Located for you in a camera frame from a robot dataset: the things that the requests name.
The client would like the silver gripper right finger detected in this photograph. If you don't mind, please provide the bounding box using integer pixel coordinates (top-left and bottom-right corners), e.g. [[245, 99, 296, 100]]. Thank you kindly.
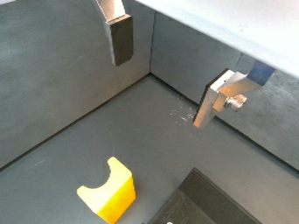
[[194, 68, 276, 129]]

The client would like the black curved stand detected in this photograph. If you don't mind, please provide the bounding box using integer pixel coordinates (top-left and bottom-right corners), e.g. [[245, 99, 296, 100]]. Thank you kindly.
[[149, 168, 262, 224]]

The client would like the yellow arch block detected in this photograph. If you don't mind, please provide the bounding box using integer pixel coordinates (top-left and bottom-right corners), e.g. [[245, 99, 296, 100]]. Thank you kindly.
[[78, 157, 137, 224]]

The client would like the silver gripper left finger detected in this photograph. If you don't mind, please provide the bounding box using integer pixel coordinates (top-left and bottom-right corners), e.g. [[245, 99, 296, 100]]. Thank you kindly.
[[94, 0, 134, 67]]

